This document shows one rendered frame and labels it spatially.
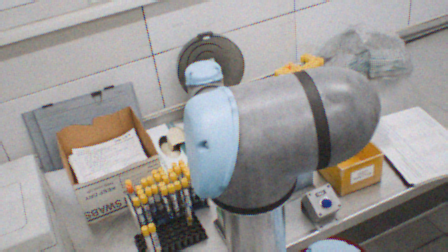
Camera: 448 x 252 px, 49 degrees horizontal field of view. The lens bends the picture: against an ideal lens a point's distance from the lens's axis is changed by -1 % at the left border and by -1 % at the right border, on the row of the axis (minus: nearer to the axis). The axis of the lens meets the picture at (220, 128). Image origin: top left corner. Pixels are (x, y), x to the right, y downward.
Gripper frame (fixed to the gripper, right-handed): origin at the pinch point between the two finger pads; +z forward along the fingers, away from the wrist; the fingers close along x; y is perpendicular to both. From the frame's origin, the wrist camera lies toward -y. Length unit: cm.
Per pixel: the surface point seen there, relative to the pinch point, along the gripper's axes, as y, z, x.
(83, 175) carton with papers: 36.0, 6.6, 30.4
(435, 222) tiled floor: 33, 101, -111
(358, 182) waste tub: -3.1, 9.8, -36.3
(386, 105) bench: 25, 13, -68
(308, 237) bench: -10.4, 13.0, -16.3
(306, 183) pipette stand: 4.3, 10.6, -24.8
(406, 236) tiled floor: 33, 101, -94
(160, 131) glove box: 43.4, 6.1, 4.2
